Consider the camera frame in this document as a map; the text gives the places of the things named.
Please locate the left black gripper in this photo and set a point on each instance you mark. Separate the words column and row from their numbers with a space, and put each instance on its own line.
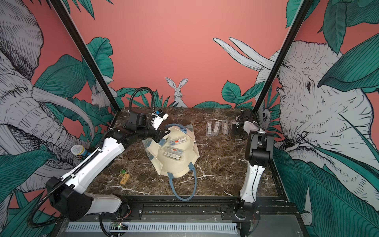
column 160, row 134

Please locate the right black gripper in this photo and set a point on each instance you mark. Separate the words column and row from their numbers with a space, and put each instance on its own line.
column 234, row 129

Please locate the clear compass case gold label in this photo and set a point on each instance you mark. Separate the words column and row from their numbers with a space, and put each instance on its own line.
column 216, row 128

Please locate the clear compass case barcode label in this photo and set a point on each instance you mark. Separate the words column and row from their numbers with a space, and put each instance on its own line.
column 209, row 128

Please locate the cream canvas tote bag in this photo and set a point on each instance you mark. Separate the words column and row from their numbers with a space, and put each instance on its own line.
column 173, row 168

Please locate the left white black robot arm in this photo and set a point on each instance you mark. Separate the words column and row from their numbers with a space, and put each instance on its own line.
column 69, row 194

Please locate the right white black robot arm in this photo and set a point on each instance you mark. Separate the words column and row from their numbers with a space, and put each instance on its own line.
column 258, row 152

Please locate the clear case red label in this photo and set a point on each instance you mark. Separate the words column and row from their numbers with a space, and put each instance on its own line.
column 178, row 141

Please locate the small wooden tag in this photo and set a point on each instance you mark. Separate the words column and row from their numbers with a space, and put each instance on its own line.
column 124, row 179

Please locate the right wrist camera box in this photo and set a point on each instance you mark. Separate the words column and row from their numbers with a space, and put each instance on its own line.
column 244, row 115

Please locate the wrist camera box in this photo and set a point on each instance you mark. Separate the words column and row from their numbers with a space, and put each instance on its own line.
column 244, row 115
column 153, row 120

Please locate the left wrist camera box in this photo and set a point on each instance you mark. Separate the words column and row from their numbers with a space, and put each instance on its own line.
column 153, row 120

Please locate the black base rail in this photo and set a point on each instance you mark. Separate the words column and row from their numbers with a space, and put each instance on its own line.
column 134, row 207

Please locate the black right frame post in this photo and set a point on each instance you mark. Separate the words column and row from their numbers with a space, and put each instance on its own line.
column 295, row 26

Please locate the black frame post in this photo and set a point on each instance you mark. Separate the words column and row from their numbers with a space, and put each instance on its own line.
column 82, row 47
column 295, row 26

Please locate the white vented cable duct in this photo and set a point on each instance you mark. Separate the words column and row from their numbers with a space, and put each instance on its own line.
column 140, row 227

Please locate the black left frame post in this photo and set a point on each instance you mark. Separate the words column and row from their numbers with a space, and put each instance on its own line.
column 82, row 47

